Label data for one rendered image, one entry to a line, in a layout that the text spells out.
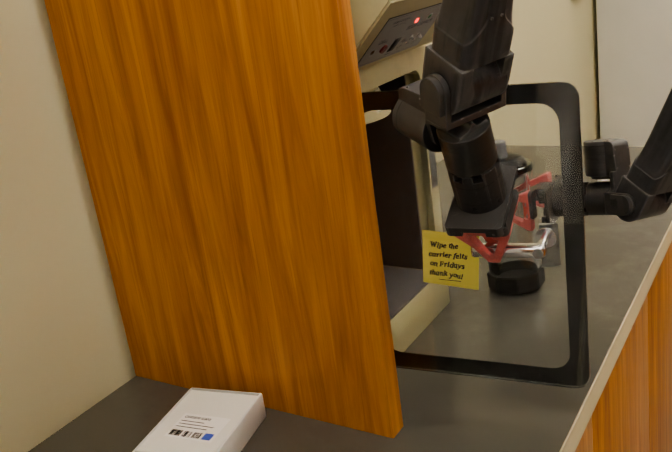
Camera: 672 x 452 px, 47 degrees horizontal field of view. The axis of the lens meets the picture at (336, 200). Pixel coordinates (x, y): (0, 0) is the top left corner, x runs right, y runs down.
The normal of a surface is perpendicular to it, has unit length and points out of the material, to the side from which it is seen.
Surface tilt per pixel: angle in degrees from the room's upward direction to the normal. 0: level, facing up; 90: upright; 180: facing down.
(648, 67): 90
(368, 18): 90
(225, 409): 0
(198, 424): 0
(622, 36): 90
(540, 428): 0
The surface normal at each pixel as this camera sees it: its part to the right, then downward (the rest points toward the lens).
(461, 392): -0.14, -0.94
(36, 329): 0.85, 0.05
